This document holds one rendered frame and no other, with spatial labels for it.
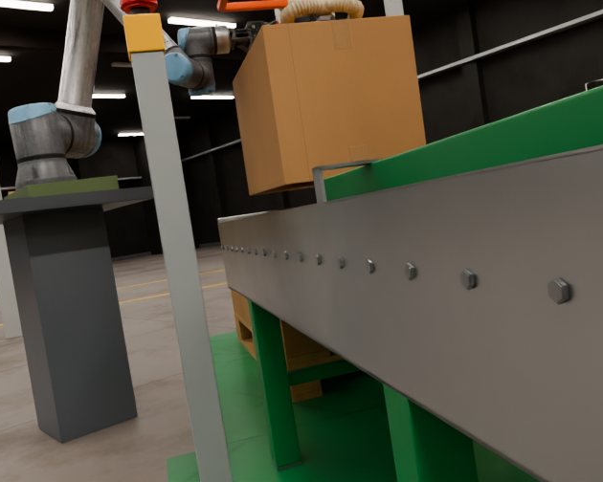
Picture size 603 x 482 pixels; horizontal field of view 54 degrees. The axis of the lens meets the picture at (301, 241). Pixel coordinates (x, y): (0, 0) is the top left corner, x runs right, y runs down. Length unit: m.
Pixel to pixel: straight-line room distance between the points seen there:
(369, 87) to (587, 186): 1.31
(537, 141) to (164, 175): 0.79
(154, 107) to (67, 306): 0.98
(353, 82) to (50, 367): 1.24
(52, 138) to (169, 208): 1.00
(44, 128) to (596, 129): 1.82
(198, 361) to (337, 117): 0.73
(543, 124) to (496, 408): 0.22
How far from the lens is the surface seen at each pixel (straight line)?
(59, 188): 2.00
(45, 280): 1.97
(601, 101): 0.45
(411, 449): 0.59
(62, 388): 2.01
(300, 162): 1.50
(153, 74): 1.18
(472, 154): 0.59
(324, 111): 1.54
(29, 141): 2.08
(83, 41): 2.24
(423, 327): 0.49
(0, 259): 4.92
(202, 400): 1.19
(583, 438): 0.36
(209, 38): 2.04
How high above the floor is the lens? 0.58
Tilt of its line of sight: 3 degrees down
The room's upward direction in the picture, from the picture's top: 9 degrees counter-clockwise
